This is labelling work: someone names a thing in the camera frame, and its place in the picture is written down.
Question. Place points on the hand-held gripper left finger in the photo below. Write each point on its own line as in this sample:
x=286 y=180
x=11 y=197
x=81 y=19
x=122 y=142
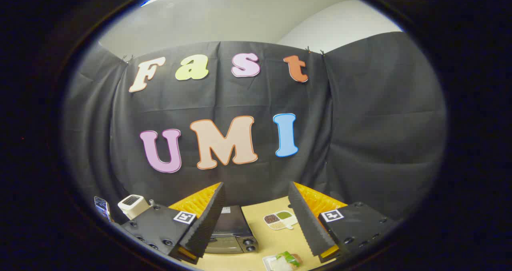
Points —
x=208 y=219

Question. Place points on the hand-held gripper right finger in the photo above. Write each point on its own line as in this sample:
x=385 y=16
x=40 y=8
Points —
x=306 y=219

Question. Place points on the black toaster oven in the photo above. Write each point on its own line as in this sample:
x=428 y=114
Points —
x=232 y=223

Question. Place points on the white bread lettuce sandwich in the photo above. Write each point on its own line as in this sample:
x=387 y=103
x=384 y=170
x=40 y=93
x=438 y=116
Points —
x=288 y=260

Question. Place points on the white pop-up toaster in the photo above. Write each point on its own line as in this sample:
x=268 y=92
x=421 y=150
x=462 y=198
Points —
x=134 y=206

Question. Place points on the divided white dish of grains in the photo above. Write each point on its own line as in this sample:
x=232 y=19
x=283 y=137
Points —
x=280 y=219

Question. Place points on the white square plate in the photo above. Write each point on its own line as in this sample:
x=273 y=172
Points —
x=267 y=263

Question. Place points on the smartphone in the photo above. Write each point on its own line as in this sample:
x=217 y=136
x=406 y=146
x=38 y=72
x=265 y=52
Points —
x=102 y=207

